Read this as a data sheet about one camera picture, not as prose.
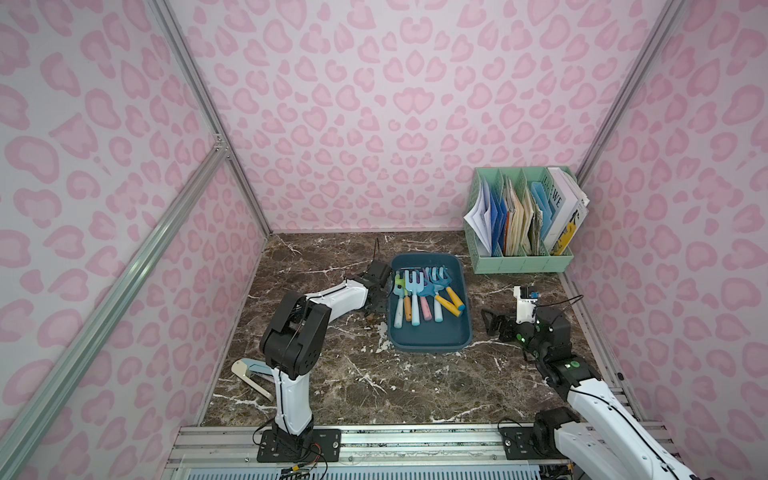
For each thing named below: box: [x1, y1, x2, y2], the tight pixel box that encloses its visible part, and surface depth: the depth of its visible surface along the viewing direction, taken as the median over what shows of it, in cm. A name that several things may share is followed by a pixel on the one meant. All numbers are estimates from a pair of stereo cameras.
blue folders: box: [490, 193, 507, 257], surface depth 100 cm
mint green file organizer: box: [466, 166, 577, 274], surface depth 102 cm
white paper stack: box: [463, 180, 492, 255], surface depth 97 cm
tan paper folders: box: [504, 177, 543, 257], surface depth 99 cm
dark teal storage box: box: [388, 253, 472, 353], surface depth 95 cm
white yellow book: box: [544, 167, 590, 256], surface depth 100 cm
